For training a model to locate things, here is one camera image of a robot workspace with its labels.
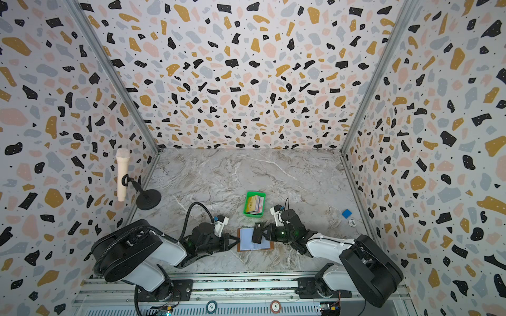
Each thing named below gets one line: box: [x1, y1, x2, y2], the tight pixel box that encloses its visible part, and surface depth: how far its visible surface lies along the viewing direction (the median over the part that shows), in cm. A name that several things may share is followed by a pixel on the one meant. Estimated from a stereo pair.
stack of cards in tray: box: [246, 194, 264, 215], surface depth 97 cm
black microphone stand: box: [121, 173, 163, 211], surface depth 98 cm
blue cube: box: [341, 208, 353, 220], surface depth 96 cm
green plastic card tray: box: [243, 190, 267, 218], surface depth 97 cm
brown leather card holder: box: [237, 227, 275, 253], surface depth 86 cm
